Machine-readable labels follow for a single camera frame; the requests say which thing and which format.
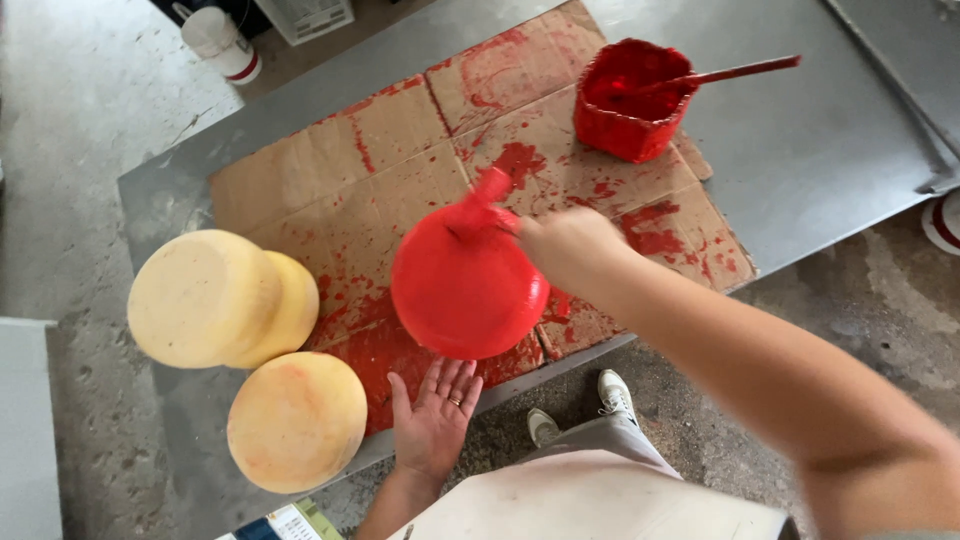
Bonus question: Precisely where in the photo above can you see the red paint brush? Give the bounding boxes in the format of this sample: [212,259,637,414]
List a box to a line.
[445,166,524,243]

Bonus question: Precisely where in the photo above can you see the printed booklet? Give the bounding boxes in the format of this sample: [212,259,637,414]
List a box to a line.
[216,498,347,540]

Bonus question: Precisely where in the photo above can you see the person's white right shoe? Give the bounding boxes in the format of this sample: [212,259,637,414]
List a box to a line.
[597,369,639,430]

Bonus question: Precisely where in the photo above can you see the red paint container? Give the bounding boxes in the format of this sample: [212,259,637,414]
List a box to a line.
[573,37,700,165]

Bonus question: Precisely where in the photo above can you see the person's grey trousers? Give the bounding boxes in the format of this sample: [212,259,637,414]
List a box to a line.
[517,412,685,481]

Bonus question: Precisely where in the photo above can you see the white bucket with red stripe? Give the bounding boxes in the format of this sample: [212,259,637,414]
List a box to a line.
[172,2,264,87]

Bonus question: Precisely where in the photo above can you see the white grilled appliance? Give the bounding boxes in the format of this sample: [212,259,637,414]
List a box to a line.
[253,0,356,47]

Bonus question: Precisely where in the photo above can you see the white red-striped round container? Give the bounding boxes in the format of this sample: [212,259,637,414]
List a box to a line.
[921,190,960,258]

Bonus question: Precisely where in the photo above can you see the person's left hand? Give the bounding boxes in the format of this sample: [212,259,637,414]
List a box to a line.
[386,356,485,481]

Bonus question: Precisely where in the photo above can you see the red stirring stick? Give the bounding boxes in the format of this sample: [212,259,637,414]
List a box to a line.
[636,54,803,96]

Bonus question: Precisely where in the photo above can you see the paint-stained cardboard sheet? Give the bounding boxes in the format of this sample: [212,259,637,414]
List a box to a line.
[208,0,759,438]

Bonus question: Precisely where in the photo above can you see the white cabinet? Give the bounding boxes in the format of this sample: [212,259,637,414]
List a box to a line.
[0,318,65,540]

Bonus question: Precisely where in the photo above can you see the orange-tinted yellow cheese wheel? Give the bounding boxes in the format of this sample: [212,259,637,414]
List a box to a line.
[226,351,369,495]

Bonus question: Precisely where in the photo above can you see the person's white shoe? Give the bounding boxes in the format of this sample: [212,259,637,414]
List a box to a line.
[597,369,639,430]
[526,408,563,450]

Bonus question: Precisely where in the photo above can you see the person's right hand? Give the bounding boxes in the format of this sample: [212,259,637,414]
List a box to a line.
[516,207,640,298]

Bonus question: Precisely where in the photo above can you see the red coated cheese wheel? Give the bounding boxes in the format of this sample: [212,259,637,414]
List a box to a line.
[390,202,552,362]

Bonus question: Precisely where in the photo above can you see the person's white left shoe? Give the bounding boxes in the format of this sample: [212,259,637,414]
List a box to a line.
[526,408,563,450]

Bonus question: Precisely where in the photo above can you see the person's white apron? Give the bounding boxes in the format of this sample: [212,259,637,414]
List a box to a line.
[388,448,801,540]

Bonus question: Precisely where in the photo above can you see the pale yellow cheese wheel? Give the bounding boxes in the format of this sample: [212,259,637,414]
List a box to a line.
[225,250,321,370]
[126,228,284,370]

